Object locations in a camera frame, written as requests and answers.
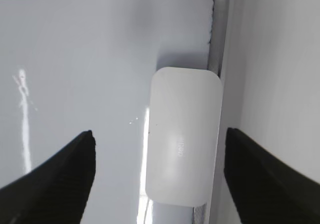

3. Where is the white rectangular whiteboard eraser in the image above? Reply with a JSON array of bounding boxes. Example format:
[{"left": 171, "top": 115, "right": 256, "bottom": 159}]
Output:
[{"left": 145, "top": 67, "right": 223, "bottom": 207}]

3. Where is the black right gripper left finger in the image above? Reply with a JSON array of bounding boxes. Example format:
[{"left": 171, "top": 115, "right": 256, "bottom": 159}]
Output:
[{"left": 0, "top": 130, "right": 96, "bottom": 224}]

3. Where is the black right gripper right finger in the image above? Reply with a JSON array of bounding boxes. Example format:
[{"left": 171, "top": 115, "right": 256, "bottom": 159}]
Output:
[{"left": 224, "top": 128, "right": 320, "bottom": 224}]

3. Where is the white magnetic whiteboard grey frame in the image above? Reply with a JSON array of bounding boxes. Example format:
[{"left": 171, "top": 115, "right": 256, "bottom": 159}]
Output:
[{"left": 0, "top": 0, "right": 215, "bottom": 224}]

